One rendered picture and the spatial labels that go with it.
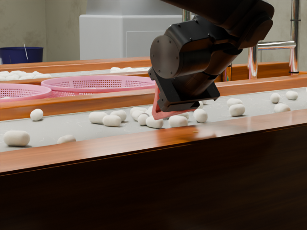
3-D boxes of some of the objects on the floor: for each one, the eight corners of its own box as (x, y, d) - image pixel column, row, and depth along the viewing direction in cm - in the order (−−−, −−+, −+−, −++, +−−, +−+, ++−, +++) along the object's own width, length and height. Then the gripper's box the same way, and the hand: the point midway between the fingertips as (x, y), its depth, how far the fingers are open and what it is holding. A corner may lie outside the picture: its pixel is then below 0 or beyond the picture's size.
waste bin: (53, 105, 648) (51, 44, 638) (7, 107, 627) (6, 45, 618) (37, 98, 690) (35, 41, 681) (-6, 101, 670) (-8, 42, 660)
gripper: (189, 81, 89) (136, 138, 100) (243, 76, 95) (187, 131, 106) (169, 40, 91) (119, 101, 102) (223, 38, 98) (170, 95, 109)
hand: (156, 113), depth 104 cm, fingers closed
